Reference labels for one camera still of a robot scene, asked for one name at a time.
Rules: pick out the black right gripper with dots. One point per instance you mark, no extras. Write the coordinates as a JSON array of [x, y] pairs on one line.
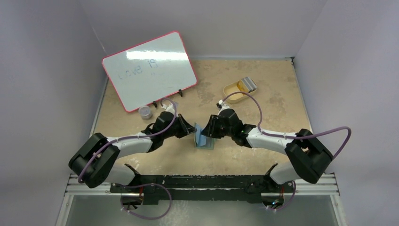
[[213, 127]]

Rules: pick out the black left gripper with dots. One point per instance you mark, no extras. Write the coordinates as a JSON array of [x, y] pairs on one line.
[[185, 128]]

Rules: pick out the teal leather card holder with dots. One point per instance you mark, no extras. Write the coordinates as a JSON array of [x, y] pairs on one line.
[[201, 141]]

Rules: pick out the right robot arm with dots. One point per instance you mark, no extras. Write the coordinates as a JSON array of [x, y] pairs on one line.
[[308, 158]]

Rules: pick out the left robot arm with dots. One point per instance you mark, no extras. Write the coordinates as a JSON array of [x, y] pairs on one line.
[[94, 162]]

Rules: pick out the stack of cards in tray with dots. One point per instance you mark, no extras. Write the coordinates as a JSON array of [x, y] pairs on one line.
[[246, 85]]

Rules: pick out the small silver tin can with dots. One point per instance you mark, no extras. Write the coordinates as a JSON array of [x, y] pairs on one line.
[[145, 112]]

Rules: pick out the beige oval tray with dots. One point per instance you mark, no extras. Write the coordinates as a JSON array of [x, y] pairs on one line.
[[231, 93]]

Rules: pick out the pink framed whiteboard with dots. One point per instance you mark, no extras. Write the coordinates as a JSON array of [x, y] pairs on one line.
[[150, 71]]

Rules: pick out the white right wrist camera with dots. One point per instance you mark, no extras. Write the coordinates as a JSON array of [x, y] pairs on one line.
[[221, 105]]

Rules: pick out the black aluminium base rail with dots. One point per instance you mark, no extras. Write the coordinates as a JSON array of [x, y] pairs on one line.
[[254, 189]]

